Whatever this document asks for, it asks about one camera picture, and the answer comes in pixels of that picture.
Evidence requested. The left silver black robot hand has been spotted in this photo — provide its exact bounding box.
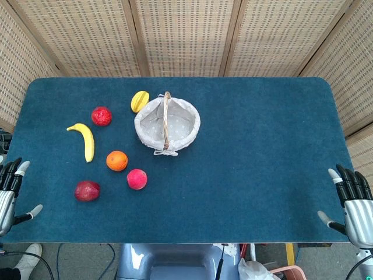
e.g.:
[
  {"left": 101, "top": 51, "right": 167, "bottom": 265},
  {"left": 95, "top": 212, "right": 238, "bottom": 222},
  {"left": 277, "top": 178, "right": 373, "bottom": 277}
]
[{"left": 0, "top": 157, "right": 44, "bottom": 237}]

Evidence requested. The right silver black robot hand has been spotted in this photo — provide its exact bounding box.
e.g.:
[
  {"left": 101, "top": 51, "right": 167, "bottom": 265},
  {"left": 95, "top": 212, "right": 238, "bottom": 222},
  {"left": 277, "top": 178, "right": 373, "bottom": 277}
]
[{"left": 317, "top": 163, "right": 373, "bottom": 249}]

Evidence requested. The light blue robot base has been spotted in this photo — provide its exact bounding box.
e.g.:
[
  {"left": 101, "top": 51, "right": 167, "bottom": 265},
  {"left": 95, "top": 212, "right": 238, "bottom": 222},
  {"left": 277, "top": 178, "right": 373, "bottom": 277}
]
[{"left": 115, "top": 243, "right": 243, "bottom": 280}]

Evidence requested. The wicker basket with cloth liner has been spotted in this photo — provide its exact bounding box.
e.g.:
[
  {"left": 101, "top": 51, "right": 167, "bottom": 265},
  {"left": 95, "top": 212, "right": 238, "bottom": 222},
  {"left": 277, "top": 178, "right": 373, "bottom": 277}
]
[{"left": 133, "top": 91, "right": 201, "bottom": 156}]

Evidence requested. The white sneaker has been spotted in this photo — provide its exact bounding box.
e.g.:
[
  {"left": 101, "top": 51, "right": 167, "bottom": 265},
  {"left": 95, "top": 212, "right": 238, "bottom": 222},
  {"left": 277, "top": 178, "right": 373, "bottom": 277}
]
[{"left": 13, "top": 243, "right": 43, "bottom": 280}]

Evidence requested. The dark red apple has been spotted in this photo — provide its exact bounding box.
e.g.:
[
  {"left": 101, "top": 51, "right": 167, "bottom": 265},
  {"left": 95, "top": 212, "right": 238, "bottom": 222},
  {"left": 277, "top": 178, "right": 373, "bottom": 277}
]
[{"left": 73, "top": 180, "right": 101, "bottom": 202}]

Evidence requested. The pink plastic bin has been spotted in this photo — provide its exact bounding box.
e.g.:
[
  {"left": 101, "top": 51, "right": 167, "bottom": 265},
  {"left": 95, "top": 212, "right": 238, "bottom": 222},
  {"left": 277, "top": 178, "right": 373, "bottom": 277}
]
[{"left": 269, "top": 264, "right": 307, "bottom": 280}]

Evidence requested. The yellow banana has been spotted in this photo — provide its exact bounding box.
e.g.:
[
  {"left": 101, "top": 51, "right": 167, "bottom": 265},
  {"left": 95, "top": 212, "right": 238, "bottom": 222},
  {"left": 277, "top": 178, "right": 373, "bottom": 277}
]
[{"left": 66, "top": 122, "right": 96, "bottom": 163}]

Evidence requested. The orange fruit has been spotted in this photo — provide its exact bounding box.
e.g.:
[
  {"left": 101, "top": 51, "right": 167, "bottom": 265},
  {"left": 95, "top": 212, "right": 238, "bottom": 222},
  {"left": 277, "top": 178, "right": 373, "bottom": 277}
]
[{"left": 105, "top": 150, "right": 129, "bottom": 172}]

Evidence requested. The white plastic bag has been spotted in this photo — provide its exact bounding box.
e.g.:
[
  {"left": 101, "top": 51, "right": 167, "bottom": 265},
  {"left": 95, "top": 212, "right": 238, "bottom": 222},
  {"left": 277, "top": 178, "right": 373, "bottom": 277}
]
[{"left": 238, "top": 257, "right": 281, "bottom": 280}]

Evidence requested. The red strawberry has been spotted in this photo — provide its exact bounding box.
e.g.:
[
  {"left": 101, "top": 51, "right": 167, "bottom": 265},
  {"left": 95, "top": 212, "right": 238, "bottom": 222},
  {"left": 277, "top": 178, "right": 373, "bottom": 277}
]
[{"left": 91, "top": 106, "right": 112, "bottom": 127}]

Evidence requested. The pink red peach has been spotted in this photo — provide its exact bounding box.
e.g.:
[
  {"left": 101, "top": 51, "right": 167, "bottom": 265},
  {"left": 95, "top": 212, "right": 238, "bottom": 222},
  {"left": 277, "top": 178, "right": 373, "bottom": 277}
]
[{"left": 126, "top": 169, "right": 148, "bottom": 191}]

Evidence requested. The blue table cloth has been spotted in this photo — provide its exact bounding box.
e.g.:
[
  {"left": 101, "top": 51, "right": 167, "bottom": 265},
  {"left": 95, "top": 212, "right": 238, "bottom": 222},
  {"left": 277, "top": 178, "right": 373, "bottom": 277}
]
[{"left": 0, "top": 76, "right": 356, "bottom": 244}]

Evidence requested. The yellow starfruit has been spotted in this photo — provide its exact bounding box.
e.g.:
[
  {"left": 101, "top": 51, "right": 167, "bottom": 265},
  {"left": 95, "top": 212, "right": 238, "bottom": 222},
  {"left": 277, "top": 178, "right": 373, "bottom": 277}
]
[{"left": 130, "top": 90, "right": 150, "bottom": 114}]

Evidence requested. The bamboo folding screen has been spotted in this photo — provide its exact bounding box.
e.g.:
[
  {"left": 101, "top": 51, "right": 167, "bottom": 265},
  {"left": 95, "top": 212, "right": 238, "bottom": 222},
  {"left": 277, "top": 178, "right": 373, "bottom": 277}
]
[{"left": 0, "top": 0, "right": 373, "bottom": 180}]

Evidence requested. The black cable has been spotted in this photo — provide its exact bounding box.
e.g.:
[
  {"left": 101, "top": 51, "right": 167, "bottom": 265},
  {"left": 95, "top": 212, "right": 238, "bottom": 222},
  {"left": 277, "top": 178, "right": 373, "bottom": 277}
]
[{"left": 0, "top": 251, "right": 55, "bottom": 280}]

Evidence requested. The yellow post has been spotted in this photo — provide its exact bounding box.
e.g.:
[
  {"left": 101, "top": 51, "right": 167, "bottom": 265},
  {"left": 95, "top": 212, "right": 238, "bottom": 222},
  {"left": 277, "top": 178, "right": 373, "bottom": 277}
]
[{"left": 285, "top": 243, "right": 295, "bottom": 266}]

